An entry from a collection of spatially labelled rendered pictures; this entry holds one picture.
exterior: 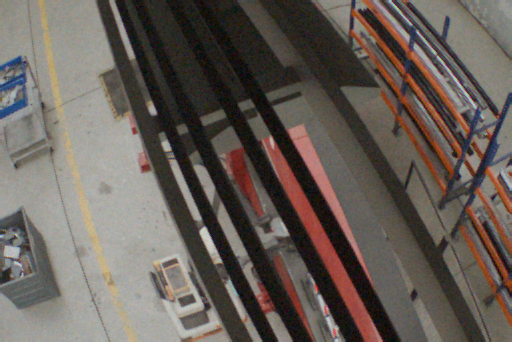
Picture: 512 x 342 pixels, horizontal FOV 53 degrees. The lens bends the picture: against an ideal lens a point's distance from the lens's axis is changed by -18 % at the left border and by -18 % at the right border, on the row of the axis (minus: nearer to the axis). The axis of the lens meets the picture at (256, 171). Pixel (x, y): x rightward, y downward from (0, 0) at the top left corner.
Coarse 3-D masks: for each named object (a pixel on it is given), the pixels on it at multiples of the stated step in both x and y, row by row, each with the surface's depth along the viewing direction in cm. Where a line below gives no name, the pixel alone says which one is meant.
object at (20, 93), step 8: (16, 80) 594; (0, 88) 590; (8, 88) 596; (16, 88) 593; (24, 88) 593; (0, 96) 586; (8, 96) 584; (16, 96) 586; (24, 96) 579; (0, 104) 580; (8, 104) 582; (16, 104) 579; (24, 104) 586; (0, 112) 574; (8, 112) 582
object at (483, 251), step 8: (480, 216) 548; (464, 224) 548; (472, 224) 544; (472, 232) 539; (472, 240) 538; (480, 240) 533; (480, 248) 527; (480, 256) 530; (488, 256) 521; (488, 264) 517; (496, 264) 516; (496, 272) 511; (496, 280) 507; (504, 288) 501; (504, 296) 496
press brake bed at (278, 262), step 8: (248, 176) 547; (248, 184) 562; (248, 192) 579; (256, 192) 528; (256, 200) 542; (256, 208) 558; (280, 256) 501; (280, 264) 515; (280, 272) 530; (288, 280) 497; (288, 288) 511; (296, 296) 481; (296, 304) 493; (304, 312) 467; (304, 320) 476; (312, 336) 460
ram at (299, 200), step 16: (272, 160) 472; (288, 176) 430; (288, 192) 447; (304, 208) 409; (304, 224) 424; (320, 224) 377; (320, 240) 388; (336, 256) 357; (336, 272) 368; (352, 304) 347; (368, 336) 327
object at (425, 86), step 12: (360, 12) 612; (372, 12) 605; (372, 24) 599; (384, 36) 589; (396, 48) 579; (420, 72) 558; (420, 84) 552; (432, 96) 546; (444, 108) 533; (444, 120) 531; (456, 120) 525; (468, 120) 527; (456, 132) 521; (480, 132) 517
